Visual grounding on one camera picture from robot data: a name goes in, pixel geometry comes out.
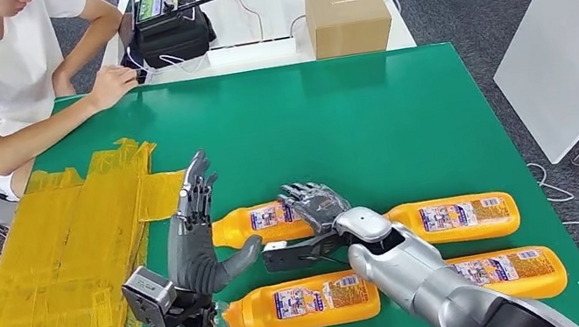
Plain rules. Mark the black carry bag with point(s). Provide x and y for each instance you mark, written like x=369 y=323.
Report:
x=175 y=40

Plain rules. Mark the yellow taped cardboard sheet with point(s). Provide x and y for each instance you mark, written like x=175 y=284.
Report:
x=51 y=284

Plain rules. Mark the black remote controller with antennas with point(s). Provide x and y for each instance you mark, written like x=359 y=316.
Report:
x=154 y=6

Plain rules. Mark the brown cardboard box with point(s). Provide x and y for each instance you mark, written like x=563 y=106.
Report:
x=348 y=20

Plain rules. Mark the orange detergent bottle clear cap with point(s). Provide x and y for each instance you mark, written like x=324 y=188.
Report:
x=548 y=283
x=256 y=315
x=236 y=230
x=454 y=236

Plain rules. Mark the person's right forearm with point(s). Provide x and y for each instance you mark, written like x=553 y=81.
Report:
x=43 y=135

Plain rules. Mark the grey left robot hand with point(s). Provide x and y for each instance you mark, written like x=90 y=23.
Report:
x=194 y=260

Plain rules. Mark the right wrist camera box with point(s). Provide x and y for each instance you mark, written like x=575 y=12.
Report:
x=284 y=257

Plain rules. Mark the person's right hand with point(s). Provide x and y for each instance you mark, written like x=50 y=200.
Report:
x=112 y=86

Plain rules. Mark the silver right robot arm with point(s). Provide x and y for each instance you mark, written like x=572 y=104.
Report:
x=414 y=276

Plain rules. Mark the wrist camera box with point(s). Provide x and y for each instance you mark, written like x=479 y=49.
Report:
x=284 y=257
x=148 y=297

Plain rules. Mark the dark tablet computer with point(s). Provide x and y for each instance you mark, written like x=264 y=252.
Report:
x=126 y=33

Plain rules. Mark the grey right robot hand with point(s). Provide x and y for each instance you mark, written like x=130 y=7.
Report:
x=317 y=207

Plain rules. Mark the person's left forearm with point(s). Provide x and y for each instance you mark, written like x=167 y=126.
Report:
x=95 y=38

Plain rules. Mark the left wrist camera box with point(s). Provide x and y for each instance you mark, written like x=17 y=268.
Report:
x=148 y=297

